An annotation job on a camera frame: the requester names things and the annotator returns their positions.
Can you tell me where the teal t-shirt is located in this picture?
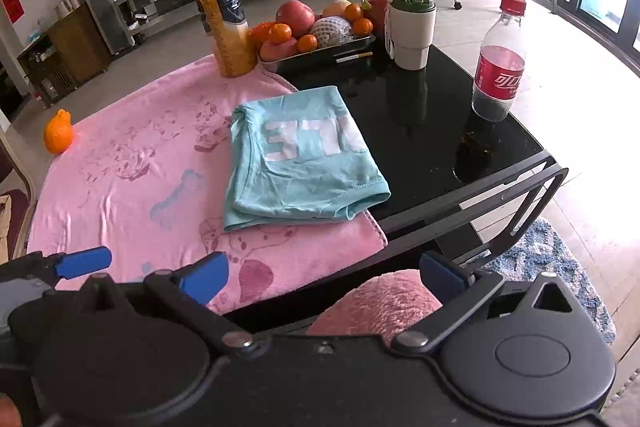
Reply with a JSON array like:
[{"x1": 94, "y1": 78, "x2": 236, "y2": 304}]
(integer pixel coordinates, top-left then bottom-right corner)
[{"x1": 222, "y1": 86, "x2": 392, "y2": 233}]

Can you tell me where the black table frame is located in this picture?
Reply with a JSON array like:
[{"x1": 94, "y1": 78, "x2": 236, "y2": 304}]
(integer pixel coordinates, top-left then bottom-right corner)
[{"x1": 375, "y1": 152, "x2": 571, "y2": 268}]

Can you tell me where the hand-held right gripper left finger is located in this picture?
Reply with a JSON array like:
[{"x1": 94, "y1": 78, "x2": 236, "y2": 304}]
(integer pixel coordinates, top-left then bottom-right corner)
[{"x1": 75, "y1": 251, "x2": 256, "y2": 355}]

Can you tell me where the orange juice bottle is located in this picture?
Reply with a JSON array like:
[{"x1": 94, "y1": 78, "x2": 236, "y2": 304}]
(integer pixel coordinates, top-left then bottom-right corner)
[{"x1": 190, "y1": 0, "x2": 258, "y2": 78}]

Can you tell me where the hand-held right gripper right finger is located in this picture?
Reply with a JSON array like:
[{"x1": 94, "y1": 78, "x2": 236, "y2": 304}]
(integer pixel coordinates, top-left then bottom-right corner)
[{"x1": 391, "y1": 251, "x2": 575, "y2": 354}]

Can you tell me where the blue patterned rug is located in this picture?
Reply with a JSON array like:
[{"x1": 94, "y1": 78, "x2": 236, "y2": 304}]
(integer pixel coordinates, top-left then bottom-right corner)
[{"x1": 465, "y1": 217, "x2": 618, "y2": 343}]

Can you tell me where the bumpy orange citrus fruit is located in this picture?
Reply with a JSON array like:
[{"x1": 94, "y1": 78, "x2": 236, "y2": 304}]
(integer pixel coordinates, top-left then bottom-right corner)
[{"x1": 44, "y1": 109, "x2": 75, "y2": 154}]

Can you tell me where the maroon banquet chair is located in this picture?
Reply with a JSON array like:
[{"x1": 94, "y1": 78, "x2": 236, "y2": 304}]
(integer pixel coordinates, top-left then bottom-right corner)
[{"x1": 0, "y1": 127, "x2": 38, "y2": 265}]

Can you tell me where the orange fruit in net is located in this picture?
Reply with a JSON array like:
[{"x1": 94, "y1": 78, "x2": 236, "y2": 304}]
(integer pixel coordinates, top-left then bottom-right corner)
[{"x1": 248, "y1": 22, "x2": 273, "y2": 48}]

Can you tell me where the metal fruit tray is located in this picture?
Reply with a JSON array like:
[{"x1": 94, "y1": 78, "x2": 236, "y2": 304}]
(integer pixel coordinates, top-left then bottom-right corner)
[{"x1": 259, "y1": 34, "x2": 376, "y2": 75}]

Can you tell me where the red apple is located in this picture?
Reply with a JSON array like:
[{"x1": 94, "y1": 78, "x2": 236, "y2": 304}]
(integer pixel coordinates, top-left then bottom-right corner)
[{"x1": 276, "y1": 0, "x2": 317, "y2": 38}]

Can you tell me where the grey tower speaker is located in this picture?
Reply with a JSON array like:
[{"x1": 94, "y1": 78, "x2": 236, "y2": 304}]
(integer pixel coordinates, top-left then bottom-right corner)
[{"x1": 76, "y1": 0, "x2": 136, "y2": 55}]

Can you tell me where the cola bottle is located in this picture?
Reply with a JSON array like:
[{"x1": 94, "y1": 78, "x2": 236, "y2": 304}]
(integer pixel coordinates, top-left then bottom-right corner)
[{"x1": 471, "y1": 0, "x2": 527, "y2": 122}]

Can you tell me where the white cup with green lid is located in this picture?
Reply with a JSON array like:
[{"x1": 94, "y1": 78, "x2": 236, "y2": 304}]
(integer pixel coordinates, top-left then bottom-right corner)
[{"x1": 384, "y1": 0, "x2": 437, "y2": 71}]

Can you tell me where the fruit in white foam net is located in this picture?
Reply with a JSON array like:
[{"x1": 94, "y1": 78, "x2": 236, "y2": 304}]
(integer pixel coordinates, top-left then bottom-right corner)
[{"x1": 309, "y1": 17, "x2": 353, "y2": 48}]

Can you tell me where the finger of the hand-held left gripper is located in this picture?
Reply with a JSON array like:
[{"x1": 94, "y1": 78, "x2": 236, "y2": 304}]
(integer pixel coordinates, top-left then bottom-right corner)
[{"x1": 0, "y1": 246, "x2": 112, "y2": 288}]

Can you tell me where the wooden cabinet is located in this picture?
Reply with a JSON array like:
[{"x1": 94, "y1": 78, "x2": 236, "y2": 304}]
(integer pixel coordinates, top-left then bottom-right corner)
[{"x1": 17, "y1": 4, "x2": 113, "y2": 108}]

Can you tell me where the pink printed towel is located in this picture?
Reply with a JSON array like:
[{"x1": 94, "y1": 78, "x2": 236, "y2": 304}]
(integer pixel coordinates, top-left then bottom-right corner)
[{"x1": 27, "y1": 54, "x2": 388, "y2": 315}]

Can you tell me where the person's left hand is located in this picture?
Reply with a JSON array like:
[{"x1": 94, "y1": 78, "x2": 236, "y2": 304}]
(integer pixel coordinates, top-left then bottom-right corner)
[{"x1": 0, "y1": 397, "x2": 23, "y2": 427}]

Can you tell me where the pale yellow-pink fruit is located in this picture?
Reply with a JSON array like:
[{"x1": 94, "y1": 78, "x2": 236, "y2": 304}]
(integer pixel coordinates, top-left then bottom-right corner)
[{"x1": 321, "y1": 0, "x2": 352, "y2": 18}]

